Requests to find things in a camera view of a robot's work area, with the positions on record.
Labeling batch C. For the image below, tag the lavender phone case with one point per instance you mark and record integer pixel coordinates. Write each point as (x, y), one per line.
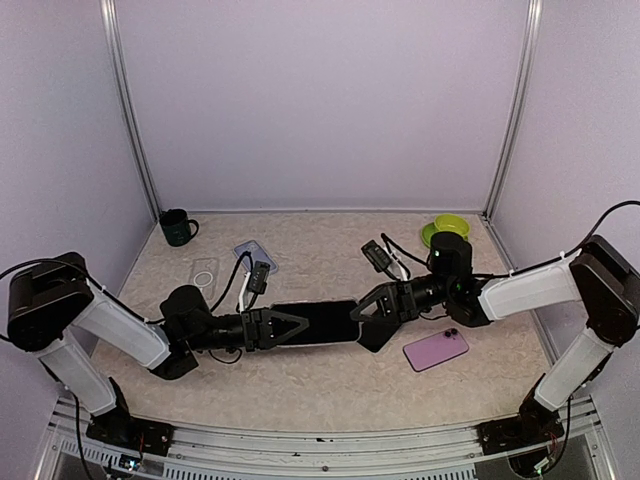
(257, 253)

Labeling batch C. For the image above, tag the dark green mug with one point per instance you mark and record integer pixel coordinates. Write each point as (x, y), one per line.
(178, 228)

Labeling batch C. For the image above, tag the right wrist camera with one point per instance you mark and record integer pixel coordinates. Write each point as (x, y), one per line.
(384, 260)

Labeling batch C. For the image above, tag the black phone face up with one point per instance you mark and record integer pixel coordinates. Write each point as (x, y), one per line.
(376, 333)

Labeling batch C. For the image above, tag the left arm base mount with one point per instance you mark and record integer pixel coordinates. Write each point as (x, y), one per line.
(119, 428)

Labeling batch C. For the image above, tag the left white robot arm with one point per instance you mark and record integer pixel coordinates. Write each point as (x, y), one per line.
(49, 298)

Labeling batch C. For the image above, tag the front aluminium rail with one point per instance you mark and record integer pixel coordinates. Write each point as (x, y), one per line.
(197, 452)

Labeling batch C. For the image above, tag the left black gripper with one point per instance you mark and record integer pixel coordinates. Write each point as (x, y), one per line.
(262, 334)

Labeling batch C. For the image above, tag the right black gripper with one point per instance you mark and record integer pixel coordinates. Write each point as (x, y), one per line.
(395, 301)

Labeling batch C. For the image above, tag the aluminium frame post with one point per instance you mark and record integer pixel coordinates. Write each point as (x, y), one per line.
(516, 111)
(116, 51)

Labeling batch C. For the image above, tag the purple-edged black-screen phone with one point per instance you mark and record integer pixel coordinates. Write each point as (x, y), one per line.
(320, 322)

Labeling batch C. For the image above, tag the right aluminium frame post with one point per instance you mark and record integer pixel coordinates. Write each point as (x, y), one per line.
(516, 111)

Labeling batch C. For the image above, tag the left aluminium frame post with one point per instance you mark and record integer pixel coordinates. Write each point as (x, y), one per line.
(116, 51)

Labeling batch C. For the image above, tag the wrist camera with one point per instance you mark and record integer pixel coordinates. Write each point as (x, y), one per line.
(253, 286)
(384, 260)

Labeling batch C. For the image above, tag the green bowl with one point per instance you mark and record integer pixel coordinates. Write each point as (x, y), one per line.
(452, 223)

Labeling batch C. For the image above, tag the clear magsafe phone case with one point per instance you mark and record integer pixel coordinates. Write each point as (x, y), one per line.
(320, 344)

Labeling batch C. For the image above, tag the pink phone face down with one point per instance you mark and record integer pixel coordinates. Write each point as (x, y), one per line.
(435, 350)

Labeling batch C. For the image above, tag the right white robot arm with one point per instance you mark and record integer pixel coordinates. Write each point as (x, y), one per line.
(594, 274)

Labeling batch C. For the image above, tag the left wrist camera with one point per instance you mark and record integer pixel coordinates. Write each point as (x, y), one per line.
(253, 286)

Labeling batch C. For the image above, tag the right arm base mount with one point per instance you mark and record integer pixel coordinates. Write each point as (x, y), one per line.
(533, 424)

